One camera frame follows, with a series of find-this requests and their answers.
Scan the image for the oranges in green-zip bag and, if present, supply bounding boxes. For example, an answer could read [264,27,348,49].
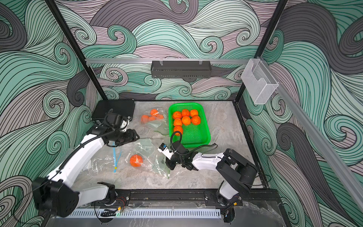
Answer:
[130,154,144,167]

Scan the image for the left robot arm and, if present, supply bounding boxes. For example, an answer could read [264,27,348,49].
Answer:
[32,111,140,218]

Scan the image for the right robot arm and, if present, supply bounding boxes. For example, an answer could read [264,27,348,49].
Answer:
[158,131,258,205]

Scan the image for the green plastic basket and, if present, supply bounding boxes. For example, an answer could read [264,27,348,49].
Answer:
[168,103,211,148]

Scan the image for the black case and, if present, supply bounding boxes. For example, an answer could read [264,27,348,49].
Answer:
[92,99,135,121]

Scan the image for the white slotted cable duct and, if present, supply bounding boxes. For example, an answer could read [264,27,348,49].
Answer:
[68,208,222,219]

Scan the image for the black wall tray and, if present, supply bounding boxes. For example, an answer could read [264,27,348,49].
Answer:
[151,60,212,79]

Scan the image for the orange taken out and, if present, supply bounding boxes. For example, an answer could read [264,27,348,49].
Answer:
[191,115,201,125]
[181,116,192,125]
[172,111,182,120]
[174,125,183,136]
[173,118,183,127]
[190,109,199,117]
[181,109,190,117]

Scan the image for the clear acrylic wall holder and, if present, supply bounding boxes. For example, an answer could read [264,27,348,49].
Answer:
[241,58,279,105]

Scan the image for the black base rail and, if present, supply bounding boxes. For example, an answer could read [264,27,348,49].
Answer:
[70,188,281,208]

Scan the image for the blue-zip clear bag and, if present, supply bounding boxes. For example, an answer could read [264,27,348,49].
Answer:
[80,146,124,176]

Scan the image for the green-zip clear bag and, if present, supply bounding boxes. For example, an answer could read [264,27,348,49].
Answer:
[125,139,170,179]

